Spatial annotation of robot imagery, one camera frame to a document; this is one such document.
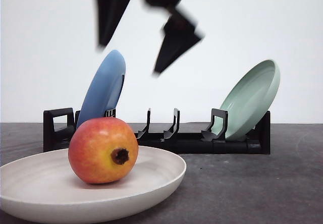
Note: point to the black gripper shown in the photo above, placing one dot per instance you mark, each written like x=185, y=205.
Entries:
x=180, y=32

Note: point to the red yellow pomegranate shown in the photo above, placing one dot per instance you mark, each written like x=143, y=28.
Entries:
x=102, y=151

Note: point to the white plate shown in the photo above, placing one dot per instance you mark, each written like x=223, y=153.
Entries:
x=43, y=188

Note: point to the blue plate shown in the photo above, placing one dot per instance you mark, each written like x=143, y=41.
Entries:
x=104, y=87

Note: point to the green plate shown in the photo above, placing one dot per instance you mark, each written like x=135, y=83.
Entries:
x=249, y=100

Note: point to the black dish rack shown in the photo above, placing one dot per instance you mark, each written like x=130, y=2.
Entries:
x=59, y=124

